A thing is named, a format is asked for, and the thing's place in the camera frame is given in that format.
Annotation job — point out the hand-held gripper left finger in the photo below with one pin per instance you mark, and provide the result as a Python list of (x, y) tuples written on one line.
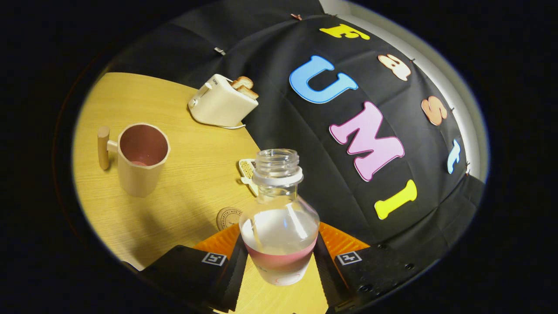
[(233, 279)]

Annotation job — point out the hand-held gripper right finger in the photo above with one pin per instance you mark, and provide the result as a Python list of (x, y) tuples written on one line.
[(329, 279)]

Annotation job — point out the round wooden coaster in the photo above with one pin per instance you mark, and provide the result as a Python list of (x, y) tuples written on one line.
[(226, 218)]

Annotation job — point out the clear plastic juice bottle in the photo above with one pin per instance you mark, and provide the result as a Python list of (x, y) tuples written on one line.
[(279, 235)]

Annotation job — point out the wooden table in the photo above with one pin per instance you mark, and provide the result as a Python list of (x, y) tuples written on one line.
[(187, 174)]

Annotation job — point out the black backdrop cloth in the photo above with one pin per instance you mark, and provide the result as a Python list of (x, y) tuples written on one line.
[(296, 131)]

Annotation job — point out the cream toaster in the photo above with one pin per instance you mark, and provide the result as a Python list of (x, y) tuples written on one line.
[(222, 104)]

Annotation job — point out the silver metal clip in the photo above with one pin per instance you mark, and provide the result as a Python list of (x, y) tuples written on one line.
[(220, 51)]

